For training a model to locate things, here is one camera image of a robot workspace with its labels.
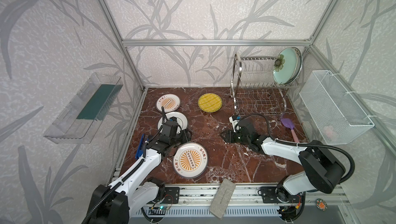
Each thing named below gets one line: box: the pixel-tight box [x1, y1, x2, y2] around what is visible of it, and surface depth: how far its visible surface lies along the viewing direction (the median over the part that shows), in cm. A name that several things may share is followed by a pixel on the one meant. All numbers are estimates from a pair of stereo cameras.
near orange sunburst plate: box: [172, 141, 209, 180], surface depth 86 cm
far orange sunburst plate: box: [155, 93, 181, 114], surface depth 114 cm
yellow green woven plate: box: [197, 92, 223, 114], surface depth 113 cm
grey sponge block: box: [208, 178, 236, 220], surface depth 72 cm
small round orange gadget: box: [315, 198, 328, 212], surface depth 72 cm
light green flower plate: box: [272, 47, 298, 85], surface depth 88 cm
